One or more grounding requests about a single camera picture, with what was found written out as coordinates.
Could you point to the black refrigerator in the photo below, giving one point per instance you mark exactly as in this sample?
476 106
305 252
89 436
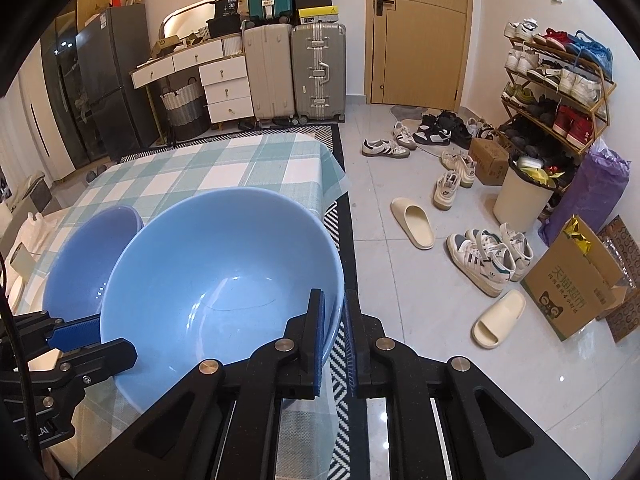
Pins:
109 48

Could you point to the white drawer desk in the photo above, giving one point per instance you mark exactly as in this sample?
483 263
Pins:
222 74

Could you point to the purple bag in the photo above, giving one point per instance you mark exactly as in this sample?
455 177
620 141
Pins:
598 185

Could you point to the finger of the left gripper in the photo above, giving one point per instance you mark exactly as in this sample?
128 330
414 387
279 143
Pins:
76 334
89 365

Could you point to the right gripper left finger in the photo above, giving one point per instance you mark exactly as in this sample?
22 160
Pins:
301 373

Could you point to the white trash bin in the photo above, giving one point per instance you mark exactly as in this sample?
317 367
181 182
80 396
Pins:
522 197

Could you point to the cardboard box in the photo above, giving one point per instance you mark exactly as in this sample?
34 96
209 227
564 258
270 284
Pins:
577 279

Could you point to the beige slide sandal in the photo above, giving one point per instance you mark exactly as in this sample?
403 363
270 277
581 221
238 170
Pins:
498 321
413 220

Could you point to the shoe rack with shoes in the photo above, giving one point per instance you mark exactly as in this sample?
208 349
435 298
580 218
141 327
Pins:
557 97

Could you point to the white plastic bag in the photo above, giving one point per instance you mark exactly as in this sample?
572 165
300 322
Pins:
34 231

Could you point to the wooden door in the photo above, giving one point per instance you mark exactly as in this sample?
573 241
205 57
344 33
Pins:
417 51

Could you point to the blue bowl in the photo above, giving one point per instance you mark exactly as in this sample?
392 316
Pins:
244 259
77 280

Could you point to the white high-top sneakers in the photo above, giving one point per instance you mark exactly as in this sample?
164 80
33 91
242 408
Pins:
491 260

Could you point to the woven laundry basket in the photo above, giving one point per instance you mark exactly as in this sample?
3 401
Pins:
186 113

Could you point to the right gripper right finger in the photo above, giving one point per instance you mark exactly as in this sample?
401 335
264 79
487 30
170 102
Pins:
366 375

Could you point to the silver suitcase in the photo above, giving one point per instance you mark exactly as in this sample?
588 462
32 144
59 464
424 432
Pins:
319 71

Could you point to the beige suitcase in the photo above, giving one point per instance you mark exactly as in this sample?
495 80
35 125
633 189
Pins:
267 50

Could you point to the grey slippers pair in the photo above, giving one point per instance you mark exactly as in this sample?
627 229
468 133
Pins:
91 175

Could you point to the teal plaid tablecloth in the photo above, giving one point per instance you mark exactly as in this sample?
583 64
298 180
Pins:
294 164

